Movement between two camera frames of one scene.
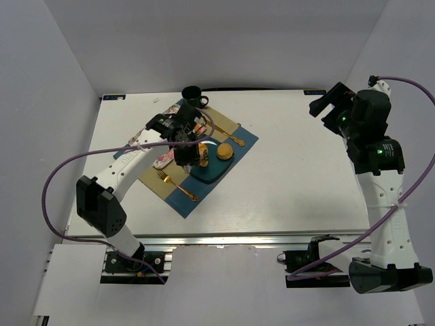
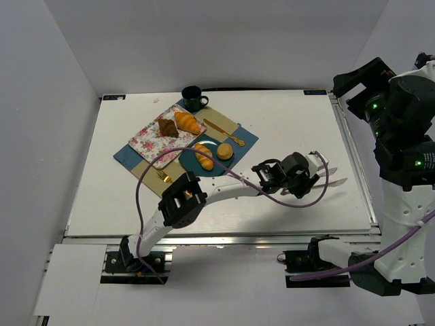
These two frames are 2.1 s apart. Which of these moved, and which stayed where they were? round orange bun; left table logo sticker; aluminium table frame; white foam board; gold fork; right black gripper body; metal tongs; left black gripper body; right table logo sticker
Moved: left black gripper body; right black gripper body; metal tongs
Stayed: gold fork; aluminium table frame; left table logo sticker; right table logo sticker; white foam board; round orange bun
